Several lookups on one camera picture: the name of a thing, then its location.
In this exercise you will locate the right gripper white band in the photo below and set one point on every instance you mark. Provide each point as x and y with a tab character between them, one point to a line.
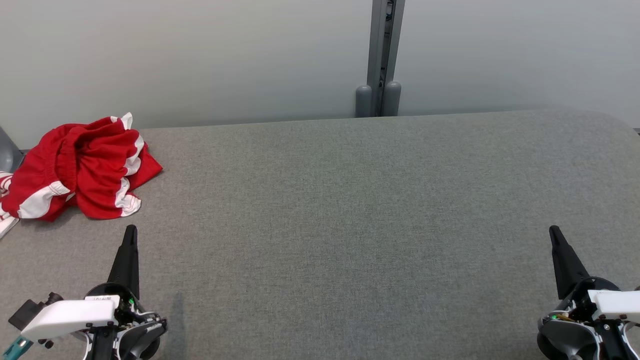
612	302

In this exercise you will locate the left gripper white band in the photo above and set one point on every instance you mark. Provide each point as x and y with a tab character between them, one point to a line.
70	315

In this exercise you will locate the red shorts white side stripes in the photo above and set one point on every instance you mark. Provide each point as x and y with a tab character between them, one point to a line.
95	165

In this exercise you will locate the red jersey white striped sleeves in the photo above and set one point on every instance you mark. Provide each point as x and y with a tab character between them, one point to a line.
6	222

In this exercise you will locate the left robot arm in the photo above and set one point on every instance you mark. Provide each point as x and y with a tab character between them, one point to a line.
135	342

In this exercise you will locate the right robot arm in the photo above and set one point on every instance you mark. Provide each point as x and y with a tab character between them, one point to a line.
570	340

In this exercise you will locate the grey rounded object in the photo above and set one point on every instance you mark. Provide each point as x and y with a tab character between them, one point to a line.
7	152

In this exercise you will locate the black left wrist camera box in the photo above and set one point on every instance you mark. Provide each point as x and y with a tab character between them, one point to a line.
30	310

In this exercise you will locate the grey cylinder post foot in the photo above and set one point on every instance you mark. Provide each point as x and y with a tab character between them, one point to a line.
392	100
363	102

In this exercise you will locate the grey metal wall post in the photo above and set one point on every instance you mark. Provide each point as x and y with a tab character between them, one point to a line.
384	45

